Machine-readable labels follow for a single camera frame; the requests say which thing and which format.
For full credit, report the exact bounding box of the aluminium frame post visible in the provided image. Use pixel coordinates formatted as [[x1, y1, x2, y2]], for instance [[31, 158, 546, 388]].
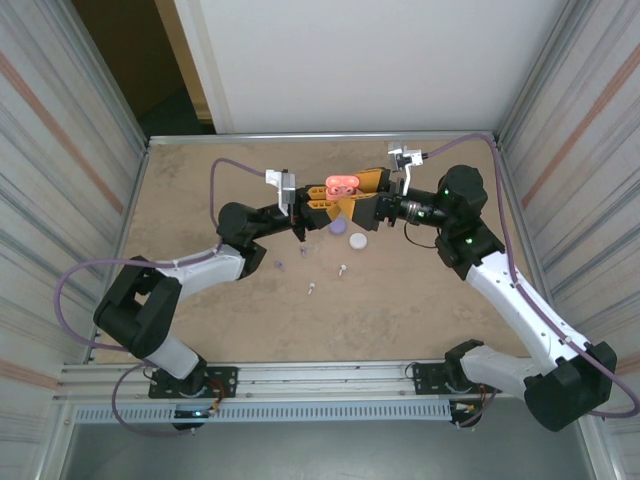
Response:
[[47, 0, 151, 151], [492, 0, 596, 144]]

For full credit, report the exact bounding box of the translucent corrugated side panel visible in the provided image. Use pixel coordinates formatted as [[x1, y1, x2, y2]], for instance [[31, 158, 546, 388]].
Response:
[[0, 0, 149, 480], [499, 0, 640, 480]]

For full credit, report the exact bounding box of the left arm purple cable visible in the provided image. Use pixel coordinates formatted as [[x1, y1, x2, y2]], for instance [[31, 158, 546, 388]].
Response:
[[53, 157, 271, 439]]

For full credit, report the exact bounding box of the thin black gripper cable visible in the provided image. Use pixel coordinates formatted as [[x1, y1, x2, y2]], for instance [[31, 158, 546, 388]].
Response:
[[402, 221, 442, 249]]

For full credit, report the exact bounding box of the tan wooden door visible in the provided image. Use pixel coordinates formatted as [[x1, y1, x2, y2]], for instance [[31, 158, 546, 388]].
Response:
[[152, 0, 215, 122]]

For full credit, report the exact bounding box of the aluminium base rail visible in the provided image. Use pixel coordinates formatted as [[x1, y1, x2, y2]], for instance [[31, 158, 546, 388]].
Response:
[[53, 360, 531, 404]]

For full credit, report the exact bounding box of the white door frame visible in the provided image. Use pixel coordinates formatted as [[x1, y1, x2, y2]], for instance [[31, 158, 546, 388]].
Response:
[[172, 0, 236, 135]]

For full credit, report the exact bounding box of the grey slotted cable duct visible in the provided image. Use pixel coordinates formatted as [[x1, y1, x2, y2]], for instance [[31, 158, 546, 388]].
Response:
[[73, 401, 454, 425]]

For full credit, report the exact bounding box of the pink earbud charging case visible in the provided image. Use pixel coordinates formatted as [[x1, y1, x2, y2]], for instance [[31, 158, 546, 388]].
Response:
[[324, 174, 362, 205]]

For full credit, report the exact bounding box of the aluminium frame crossbar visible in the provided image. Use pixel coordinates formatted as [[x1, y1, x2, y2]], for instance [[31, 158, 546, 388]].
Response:
[[146, 130, 501, 147]]

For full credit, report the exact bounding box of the grey metal sheet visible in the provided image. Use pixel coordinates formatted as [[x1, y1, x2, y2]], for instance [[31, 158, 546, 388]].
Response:
[[59, 422, 601, 480]]

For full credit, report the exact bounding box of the aluminium table side rail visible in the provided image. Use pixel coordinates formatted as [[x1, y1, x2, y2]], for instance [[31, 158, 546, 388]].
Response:
[[492, 139, 569, 354], [84, 142, 151, 364]]

